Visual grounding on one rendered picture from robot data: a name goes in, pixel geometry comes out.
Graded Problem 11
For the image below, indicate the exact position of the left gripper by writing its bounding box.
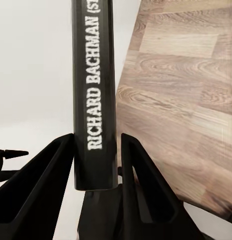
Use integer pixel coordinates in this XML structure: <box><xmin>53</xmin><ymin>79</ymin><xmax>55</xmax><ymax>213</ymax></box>
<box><xmin>0</xmin><ymin>149</ymin><xmax>29</xmax><ymax>182</ymax></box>

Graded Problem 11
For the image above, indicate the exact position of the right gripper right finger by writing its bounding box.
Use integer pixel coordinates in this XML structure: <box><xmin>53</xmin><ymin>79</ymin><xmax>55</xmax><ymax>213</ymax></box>
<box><xmin>121</xmin><ymin>133</ymin><xmax>206</xmax><ymax>240</ymax></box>

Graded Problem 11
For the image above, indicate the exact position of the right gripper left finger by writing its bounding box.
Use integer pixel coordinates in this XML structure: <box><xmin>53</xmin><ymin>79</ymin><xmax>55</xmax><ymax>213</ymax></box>
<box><xmin>0</xmin><ymin>133</ymin><xmax>74</xmax><ymax>240</ymax></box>

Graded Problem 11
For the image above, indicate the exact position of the hardback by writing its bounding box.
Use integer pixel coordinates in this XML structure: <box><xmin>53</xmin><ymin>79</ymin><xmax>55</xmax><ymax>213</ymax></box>
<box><xmin>71</xmin><ymin>0</ymin><xmax>119</xmax><ymax>191</ymax></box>

